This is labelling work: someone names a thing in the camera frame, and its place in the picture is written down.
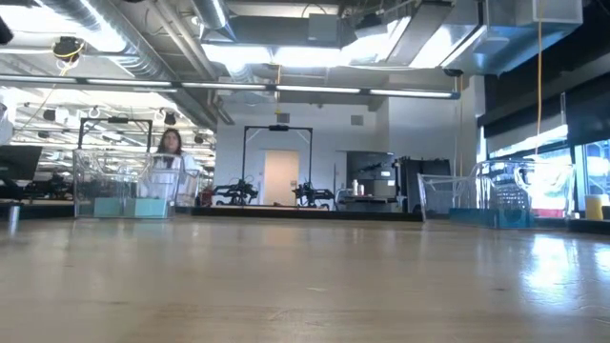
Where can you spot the white bottle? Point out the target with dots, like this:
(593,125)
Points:
(361,189)
(354,187)

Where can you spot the black rig frame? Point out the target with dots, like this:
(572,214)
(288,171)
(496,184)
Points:
(278,127)
(116,120)

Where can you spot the grey wall vent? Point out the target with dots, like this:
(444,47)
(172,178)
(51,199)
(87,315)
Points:
(283,118)
(357,120)

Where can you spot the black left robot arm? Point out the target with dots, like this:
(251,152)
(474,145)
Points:
(4,31)

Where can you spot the grey workbench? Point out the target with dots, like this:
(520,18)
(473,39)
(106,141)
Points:
(372,202)

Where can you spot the light teal triangular block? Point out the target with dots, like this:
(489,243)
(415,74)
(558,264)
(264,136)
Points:
(109,207)

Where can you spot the black computer monitor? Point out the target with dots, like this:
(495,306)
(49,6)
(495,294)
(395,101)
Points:
(19,162)

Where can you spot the neighbouring rig robot arm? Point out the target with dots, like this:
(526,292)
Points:
(310,194)
(238,193)

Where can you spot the pale door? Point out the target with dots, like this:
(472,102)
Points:
(281,171)

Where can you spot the silver round ventilation duct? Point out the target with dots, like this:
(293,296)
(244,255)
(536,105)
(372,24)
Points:
(212,14)
(143,62)

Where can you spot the yellow cylinder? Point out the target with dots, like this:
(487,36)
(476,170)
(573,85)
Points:
(594,207)

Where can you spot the neighbouring rig wooden table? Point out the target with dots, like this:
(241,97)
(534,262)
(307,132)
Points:
(281,206)

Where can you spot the rectangular metal air duct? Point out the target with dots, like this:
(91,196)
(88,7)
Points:
(500,43)

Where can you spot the bright ceiling light panel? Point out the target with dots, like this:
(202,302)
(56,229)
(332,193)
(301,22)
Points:
(286,56)

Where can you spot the long linear ceiling light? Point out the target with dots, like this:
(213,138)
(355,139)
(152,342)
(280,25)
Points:
(324,89)

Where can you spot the grey metal post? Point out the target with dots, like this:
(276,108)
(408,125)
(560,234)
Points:
(14,213)

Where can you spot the grey ceiling box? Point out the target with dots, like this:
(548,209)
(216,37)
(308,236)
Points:
(323,27)

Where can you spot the person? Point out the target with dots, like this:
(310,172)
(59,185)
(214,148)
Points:
(169,143)

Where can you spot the black ceiling spotlight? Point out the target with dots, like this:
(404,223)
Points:
(170,118)
(48,114)

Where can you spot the dark blue rectangular block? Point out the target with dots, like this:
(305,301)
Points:
(472,217)

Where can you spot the clear plastic container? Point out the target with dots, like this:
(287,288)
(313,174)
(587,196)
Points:
(119,186)
(548,190)

